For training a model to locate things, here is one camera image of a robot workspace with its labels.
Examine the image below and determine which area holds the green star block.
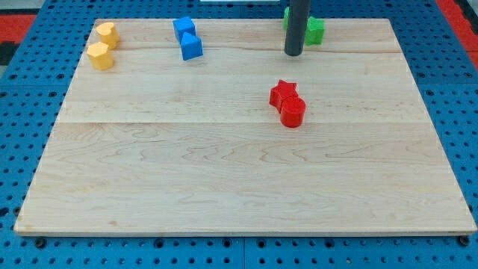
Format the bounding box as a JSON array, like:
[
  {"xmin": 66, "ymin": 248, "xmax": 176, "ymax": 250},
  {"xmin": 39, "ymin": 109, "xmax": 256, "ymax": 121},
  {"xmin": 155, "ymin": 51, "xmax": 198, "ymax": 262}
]
[{"xmin": 305, "ymin": 16, "xmax": 325, "ymax": 46}]

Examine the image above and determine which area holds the blue cube block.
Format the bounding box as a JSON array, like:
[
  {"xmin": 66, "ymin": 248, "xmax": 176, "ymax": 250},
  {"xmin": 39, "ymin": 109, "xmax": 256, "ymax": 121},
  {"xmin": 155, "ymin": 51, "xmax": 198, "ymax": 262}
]
[{"xmin": 173, "ymin": 16, "xmax": 196, "ymax": 42}]

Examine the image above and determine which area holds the blue triangular block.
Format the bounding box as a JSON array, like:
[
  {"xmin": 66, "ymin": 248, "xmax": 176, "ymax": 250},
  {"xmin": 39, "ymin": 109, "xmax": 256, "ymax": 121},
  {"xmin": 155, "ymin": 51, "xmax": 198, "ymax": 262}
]
[{"xmin": 180, "ymin": 32, "xmax": 203, "ymax": 61}]

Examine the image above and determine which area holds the green block behind rod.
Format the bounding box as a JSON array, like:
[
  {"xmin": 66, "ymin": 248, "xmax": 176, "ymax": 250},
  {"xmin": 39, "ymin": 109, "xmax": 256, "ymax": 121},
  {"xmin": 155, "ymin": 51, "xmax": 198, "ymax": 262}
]
[{"xmin": 283, "ymin": 6, "xmax": 290, "ymax": 30}]

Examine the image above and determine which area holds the light wooden board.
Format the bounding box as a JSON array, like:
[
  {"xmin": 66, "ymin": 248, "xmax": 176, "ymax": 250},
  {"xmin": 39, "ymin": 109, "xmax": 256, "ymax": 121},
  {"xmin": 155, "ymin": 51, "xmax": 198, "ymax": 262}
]
[{"xmin": 14, "ymin": 19, "xmax": 477, "ymax": 237}]

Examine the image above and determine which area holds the red cylinder block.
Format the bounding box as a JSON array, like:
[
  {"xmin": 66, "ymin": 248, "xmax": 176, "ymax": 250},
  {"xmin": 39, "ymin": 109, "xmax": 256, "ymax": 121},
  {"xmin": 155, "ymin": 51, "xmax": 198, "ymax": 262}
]
[{"xmin": 280, "ymin": 96, "xmax": 306, "ymax": 128}]

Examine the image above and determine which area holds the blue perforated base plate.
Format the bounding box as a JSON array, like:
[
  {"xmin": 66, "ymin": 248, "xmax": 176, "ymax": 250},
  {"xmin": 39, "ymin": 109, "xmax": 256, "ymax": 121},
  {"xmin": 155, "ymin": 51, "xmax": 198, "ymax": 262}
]
[{"xmin": 1, "ymin": 0, "xmax": 477, "ymax": 268}]

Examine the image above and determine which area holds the yellow heart block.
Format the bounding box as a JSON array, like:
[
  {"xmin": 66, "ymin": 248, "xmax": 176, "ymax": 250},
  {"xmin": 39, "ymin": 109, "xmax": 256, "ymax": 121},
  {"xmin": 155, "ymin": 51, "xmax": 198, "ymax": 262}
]
[{"xmin": 96, "ymin": 22, "xmax": 120, "ymax": 49}]

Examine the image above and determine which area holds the red star block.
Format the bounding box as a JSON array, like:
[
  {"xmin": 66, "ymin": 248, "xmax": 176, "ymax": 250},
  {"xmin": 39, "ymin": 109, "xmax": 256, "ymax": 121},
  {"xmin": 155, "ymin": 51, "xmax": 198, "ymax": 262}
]
[{"xmin": 269, "ymin": 79, "xmax": 298, "ymax": 113}]

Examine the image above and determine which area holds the yellow hexagon block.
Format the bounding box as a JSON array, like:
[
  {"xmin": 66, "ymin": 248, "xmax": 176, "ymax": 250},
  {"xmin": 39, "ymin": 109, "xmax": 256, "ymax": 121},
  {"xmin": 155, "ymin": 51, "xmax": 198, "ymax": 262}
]
[{"xmin": 87, "ymin": 42, "xmax": 114, "ymax": 70}]

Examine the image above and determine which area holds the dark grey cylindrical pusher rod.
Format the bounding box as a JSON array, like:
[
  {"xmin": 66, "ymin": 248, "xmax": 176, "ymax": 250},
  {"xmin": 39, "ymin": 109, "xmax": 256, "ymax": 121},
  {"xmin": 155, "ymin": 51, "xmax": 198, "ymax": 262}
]
[{"xmin": 284, "ymin": 0, "xmax": 311, "ymax": 57}]

